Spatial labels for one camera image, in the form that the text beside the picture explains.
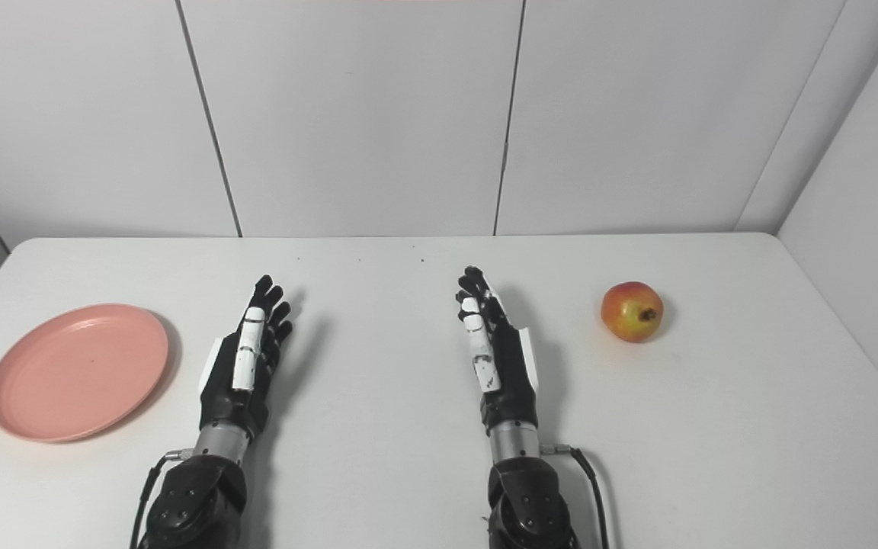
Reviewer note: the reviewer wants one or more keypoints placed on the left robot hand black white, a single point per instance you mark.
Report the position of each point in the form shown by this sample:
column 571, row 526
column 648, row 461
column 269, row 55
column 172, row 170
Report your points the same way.
column 229, row 396

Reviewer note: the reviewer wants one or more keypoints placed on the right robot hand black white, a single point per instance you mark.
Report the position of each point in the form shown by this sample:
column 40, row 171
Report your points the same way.
column 511, row 381

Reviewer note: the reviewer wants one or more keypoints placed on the red yellow apple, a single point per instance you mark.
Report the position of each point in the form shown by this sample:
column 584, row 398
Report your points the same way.
column 629, row 313

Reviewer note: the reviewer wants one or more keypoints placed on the pink round plate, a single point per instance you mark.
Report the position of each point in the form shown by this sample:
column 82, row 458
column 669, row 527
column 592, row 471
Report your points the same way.
column 77, row 374

